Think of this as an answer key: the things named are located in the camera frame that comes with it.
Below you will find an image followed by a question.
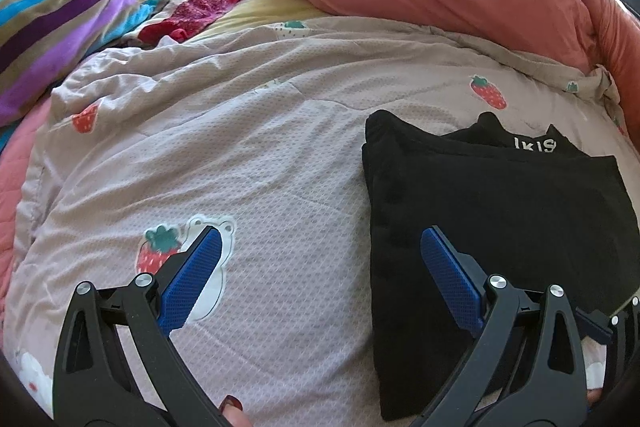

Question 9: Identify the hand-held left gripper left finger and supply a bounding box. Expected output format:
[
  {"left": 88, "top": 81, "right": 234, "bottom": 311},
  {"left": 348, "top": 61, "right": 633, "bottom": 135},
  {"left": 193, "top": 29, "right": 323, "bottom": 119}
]
[{"left": 52, "top": 224, "right": 246, "bottom": 427}]

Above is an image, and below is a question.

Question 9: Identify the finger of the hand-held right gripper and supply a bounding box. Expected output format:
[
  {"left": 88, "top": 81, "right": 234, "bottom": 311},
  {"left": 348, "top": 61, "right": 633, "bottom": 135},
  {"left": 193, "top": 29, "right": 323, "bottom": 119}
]
[{"left": 575, "top": 296, "right": 640, "bottom": 408}]

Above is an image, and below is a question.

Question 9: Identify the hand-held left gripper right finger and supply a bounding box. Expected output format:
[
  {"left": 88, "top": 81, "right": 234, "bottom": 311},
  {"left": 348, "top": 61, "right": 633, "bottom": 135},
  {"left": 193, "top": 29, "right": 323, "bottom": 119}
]
[{"left": 410, "top": 227, "right": 588, "bottom": 427}]

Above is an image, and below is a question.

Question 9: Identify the black garment with orange patches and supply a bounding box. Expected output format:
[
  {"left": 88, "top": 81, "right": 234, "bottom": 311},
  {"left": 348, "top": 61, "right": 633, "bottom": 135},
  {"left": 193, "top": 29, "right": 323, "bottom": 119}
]
[{"left": 361, "top": 109, "right": 639, "bottom": 423}]

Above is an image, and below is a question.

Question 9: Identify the person's left hand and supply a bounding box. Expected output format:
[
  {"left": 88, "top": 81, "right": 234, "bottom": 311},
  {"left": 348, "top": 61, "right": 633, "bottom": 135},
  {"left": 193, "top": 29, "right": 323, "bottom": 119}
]
[{"left": 219, "top": 394, "right": 252, "bottom": 427}]

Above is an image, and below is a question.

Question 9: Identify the strawberry print quilt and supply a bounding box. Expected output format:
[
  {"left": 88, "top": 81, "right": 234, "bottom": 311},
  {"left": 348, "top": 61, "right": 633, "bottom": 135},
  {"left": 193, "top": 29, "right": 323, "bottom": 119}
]
[{"left": 2, "top": 16, "right": 632, "bottom": 427}]

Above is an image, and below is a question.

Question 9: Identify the pink quilted bedspread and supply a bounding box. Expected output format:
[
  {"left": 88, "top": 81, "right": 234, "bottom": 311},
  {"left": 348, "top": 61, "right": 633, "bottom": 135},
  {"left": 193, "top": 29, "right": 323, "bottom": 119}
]
[{"left": 0, "top": 97, "right": 54, "bottom": 298}]

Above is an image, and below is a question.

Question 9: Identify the yellow bed sheet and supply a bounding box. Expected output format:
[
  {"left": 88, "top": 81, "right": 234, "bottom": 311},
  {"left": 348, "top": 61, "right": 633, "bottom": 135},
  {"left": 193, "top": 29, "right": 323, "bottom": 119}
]
[{"left": 190, "top": 0, "right": 332, "bottom": 41}]

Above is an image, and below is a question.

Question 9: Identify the striped fleece blanket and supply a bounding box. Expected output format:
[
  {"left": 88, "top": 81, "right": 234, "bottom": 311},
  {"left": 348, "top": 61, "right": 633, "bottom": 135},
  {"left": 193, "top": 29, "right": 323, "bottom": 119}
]
[{"left": 0, "top": 0, "right": 157, "bottom": 148}]

